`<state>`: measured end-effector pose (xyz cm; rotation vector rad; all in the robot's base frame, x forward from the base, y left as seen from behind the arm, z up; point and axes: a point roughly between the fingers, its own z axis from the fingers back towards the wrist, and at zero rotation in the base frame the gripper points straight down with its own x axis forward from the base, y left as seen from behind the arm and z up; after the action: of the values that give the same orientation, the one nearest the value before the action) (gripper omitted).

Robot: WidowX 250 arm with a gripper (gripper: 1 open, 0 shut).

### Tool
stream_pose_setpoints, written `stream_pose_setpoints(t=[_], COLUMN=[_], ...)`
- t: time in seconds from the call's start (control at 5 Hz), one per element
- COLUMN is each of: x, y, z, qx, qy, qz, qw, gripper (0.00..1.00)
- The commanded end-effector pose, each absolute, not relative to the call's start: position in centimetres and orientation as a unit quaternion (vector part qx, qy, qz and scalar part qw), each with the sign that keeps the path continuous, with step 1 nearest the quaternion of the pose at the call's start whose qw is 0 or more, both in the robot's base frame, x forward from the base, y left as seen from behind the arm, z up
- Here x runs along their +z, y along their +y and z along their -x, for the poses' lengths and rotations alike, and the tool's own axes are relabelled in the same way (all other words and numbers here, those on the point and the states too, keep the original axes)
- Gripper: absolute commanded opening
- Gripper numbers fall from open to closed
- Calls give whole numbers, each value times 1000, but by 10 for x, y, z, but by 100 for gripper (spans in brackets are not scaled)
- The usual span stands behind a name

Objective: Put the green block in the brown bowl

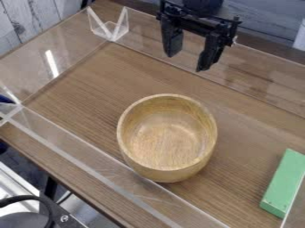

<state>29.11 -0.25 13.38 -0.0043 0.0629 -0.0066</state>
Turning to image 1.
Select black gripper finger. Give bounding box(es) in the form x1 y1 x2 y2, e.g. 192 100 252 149
197 32 225 71
161 18 184 58

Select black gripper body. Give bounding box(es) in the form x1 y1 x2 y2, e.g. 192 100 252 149
157 0 243 46

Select green rectangular block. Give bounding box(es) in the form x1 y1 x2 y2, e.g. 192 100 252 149
260 149 305 218

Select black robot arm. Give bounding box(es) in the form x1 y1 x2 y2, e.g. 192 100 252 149
157 0 243 72

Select brown wooden bowl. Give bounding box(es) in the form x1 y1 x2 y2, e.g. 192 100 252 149
117 94 218 183

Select clear acrylic tray walls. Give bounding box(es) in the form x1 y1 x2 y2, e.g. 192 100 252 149
0 1 305 228

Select blue object at left edge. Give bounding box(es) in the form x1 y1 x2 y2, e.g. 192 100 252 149
0 94 15 104

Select black table leg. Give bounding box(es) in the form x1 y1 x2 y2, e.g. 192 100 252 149
45 177 59 200

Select grey metal bracket with screw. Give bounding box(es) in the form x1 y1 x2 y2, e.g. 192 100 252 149
51 205 89 228

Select black cable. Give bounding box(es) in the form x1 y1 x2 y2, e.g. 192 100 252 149
0 194 58 228

